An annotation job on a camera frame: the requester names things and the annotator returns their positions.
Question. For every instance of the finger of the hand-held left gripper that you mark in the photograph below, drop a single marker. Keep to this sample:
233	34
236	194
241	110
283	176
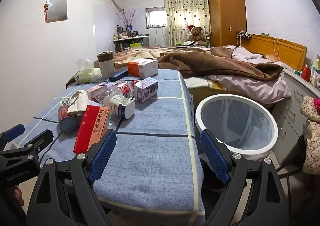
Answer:
40	141
13	131

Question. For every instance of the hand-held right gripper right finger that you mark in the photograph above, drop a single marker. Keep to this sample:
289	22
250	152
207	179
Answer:
215	156

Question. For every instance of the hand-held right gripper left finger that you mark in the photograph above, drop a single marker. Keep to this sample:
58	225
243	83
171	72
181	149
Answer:
103	156

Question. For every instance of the red medicine box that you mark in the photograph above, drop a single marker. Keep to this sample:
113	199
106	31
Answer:
91	128

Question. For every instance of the patterned paper cup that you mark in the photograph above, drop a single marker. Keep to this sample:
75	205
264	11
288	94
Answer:
64	117

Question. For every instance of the white round bin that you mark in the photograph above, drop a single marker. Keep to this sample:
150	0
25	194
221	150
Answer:
250	151

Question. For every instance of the white yogurt cup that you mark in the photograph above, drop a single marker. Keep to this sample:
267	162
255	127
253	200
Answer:
122	107

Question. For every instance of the beige tissue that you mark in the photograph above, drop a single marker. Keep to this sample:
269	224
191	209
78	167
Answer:
78	102

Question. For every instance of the clear plastic water bottle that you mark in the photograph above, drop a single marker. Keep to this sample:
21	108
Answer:
110	90

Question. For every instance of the small purple box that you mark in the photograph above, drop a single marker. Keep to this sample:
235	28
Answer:
146	90

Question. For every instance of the blue checked tablecloth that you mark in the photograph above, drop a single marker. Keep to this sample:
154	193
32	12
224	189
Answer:
155	156

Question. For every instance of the lilac duvet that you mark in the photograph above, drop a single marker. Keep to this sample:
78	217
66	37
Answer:
250	88

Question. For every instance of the green white tissue pack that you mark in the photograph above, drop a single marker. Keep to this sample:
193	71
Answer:
86	73

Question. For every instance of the grey drawer cabinet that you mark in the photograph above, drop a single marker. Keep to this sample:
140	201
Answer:
287	116

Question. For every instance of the dark blue glasses case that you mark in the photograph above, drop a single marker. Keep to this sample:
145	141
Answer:
118	74

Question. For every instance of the white brown tumbler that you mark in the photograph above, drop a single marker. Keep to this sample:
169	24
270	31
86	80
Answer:
106	66

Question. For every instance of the brown blanket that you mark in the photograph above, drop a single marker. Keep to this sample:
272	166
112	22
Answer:
212	65

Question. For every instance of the orange white box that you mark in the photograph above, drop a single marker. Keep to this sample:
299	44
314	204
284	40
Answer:
142	67

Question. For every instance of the pile of patterned clothes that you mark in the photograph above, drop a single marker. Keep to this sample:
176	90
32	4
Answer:
311	136

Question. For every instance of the pink plaid cloth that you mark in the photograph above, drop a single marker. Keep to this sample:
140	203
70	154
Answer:
317	103

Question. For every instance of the cluttered desk shelf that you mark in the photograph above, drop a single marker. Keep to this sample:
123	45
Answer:
130	42

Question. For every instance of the red jar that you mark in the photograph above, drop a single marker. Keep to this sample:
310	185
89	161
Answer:
305	73

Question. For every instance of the red hanging ornament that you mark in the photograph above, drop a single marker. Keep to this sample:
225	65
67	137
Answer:
46	12

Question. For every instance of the brown teddy bear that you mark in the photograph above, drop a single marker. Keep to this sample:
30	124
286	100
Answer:
196	33

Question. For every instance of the white power strip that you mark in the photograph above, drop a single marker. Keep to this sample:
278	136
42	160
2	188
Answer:
243	34

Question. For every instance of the wooden bed headboard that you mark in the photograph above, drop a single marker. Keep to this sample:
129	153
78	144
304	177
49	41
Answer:
285	48

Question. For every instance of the group of bottles and boxes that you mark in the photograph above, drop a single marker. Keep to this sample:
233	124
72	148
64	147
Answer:
315	76

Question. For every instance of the purple flower branches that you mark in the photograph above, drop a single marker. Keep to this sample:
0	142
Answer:
127	17

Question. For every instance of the wooden wardrobe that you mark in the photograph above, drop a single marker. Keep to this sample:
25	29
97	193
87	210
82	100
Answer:
225	13

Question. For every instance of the small window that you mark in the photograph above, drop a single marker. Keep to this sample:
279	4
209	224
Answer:
155	17

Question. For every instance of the patterned curtain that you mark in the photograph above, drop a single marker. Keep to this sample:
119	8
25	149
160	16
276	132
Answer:
185	11

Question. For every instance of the wall mirror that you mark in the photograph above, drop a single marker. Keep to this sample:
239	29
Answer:
57	10

